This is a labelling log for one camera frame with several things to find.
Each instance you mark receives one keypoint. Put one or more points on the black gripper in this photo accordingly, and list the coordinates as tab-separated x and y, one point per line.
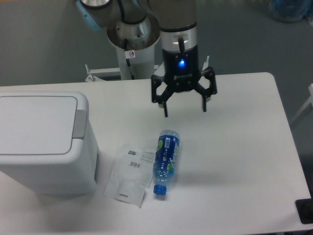
181	71

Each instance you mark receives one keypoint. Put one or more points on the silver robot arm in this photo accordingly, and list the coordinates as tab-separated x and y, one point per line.
177	24

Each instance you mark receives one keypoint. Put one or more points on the blue plastic bag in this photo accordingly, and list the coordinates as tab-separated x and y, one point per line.
289	11

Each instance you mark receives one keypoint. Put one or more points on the clear plastic packaging bag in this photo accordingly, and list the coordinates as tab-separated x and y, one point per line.
131	174

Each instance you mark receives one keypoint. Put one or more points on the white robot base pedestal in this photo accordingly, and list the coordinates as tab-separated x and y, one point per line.
135	47

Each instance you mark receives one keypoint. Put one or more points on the white plastic trash can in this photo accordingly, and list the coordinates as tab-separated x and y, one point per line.
47	142

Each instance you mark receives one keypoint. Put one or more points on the white frame at right edge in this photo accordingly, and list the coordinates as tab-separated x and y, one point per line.
304	110

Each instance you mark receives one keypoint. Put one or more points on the black clamp at table edge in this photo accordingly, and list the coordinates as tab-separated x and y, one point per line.
305	210

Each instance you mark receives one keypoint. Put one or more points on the blue plastic water bottle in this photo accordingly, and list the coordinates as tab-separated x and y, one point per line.
165	160

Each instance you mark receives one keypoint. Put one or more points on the white metal base frame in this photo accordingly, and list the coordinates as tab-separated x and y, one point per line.
110	74

